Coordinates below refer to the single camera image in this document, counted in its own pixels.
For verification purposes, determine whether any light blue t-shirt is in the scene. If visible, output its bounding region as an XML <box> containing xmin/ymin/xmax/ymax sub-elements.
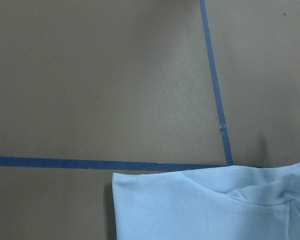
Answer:
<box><xmin>112</xmin><ymin>162</ymin><xmax>300</xmax><ymax>240</ymax></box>

